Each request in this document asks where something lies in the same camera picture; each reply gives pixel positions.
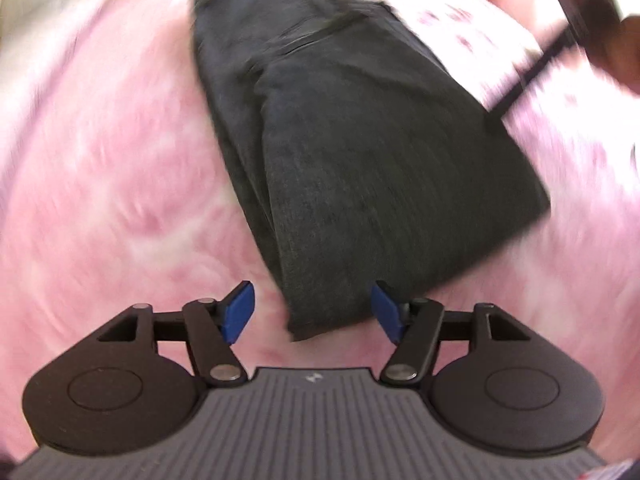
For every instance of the dark grey jeans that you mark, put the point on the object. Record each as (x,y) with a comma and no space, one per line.
(355,156)

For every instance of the person right hand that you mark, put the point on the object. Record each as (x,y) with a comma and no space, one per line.
(617,53)

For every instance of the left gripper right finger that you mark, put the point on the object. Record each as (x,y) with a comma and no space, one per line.
(413,327)

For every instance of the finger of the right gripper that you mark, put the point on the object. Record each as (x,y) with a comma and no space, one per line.
(535,75)

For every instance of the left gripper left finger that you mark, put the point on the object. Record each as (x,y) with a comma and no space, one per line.
(212,328)

